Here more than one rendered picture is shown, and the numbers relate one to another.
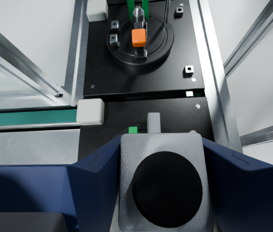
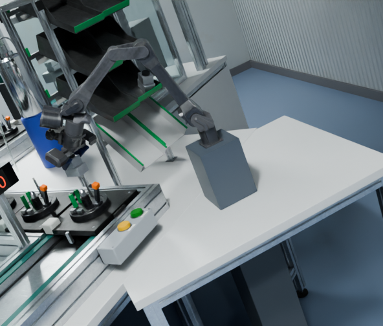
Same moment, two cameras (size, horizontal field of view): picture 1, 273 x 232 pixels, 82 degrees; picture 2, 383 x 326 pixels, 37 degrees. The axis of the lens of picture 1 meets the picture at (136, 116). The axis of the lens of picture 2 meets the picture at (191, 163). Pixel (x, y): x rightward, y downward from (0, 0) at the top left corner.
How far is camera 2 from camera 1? 1.89 m
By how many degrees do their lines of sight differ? 60
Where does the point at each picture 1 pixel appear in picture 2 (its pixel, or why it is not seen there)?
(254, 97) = not seen: hidden behind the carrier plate
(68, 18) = not seen: outside the picture
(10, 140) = (24, 279)
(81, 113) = (48, 223)
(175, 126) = not seen: hidden behind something
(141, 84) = (59, 209)
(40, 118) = (30, 253)
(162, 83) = (66, 203)
